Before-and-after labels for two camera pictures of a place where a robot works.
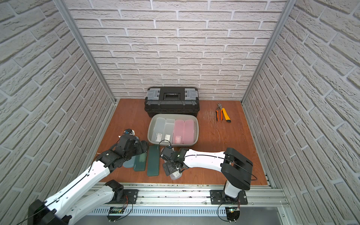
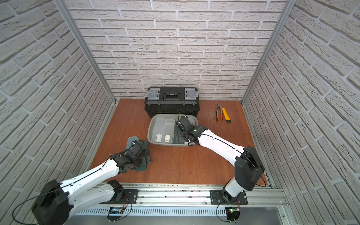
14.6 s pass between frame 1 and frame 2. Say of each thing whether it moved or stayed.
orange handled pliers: stayed
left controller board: stayed
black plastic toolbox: stayed
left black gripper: moved
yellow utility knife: stayed
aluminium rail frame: stayed
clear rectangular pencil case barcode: stayed
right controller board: stayed
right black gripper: moved
